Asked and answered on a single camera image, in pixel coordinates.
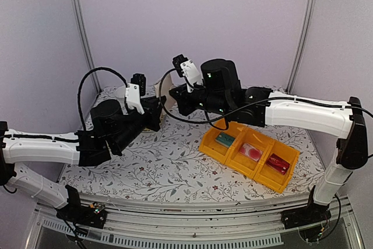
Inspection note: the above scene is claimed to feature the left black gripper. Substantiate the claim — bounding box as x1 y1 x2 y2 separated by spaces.
112 96 167 154

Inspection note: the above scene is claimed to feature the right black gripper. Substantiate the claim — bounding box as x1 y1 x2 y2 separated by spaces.
171 82 230 116

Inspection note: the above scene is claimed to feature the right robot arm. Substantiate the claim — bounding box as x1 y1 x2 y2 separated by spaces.
170 55 370 223

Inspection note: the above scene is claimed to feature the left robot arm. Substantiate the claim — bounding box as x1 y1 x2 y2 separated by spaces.
1 96 166 222

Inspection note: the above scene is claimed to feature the teal VIP card stack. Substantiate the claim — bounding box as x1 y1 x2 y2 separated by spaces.
215 132 235 148

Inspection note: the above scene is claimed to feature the pink circle card stack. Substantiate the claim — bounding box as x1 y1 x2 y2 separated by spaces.
238 143 263 162

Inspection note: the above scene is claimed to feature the red card stack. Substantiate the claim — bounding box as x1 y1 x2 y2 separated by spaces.
266 153 290 175

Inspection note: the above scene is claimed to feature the woven bamboo tray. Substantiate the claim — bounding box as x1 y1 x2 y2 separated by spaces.
143 115 165 133

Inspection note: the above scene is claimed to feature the small white bowl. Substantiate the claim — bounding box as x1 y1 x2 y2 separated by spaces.
114 86 126 101

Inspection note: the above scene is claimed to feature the yellow three-compartment bin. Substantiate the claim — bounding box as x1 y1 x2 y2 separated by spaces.
199 120 300 194

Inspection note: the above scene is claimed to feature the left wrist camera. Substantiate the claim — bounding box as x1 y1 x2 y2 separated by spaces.
125 73 146 114

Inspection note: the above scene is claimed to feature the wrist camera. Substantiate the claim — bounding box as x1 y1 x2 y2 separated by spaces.
125 73 146 114
172 54 203 89

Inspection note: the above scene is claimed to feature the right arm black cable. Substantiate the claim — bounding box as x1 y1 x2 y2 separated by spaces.
159 68 373 132

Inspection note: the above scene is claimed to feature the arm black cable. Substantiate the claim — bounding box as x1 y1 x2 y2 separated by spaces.
159 68 373 132
76 67 129 132

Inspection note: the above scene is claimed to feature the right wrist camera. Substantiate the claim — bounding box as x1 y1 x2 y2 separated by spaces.
172 54 203 89

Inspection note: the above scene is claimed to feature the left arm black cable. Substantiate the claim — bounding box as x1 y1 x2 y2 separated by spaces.
76 67 129 132

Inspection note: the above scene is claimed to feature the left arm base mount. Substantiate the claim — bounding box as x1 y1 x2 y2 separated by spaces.
56 185 108 229

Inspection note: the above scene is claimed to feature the front aluminium rail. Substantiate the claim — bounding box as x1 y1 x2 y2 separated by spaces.
25 195 368 248

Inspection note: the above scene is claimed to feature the right aluminium frame post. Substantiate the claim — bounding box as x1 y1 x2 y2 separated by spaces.
286 0 316 93

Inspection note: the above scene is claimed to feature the aluminium frame post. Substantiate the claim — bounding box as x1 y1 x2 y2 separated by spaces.
286 0 316 93
65 0 101 94

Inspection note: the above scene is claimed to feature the left aluminium frame post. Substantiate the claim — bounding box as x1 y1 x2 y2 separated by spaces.
65 0 101 94

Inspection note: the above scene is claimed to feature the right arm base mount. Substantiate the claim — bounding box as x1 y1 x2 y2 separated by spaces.
281 186 342 244

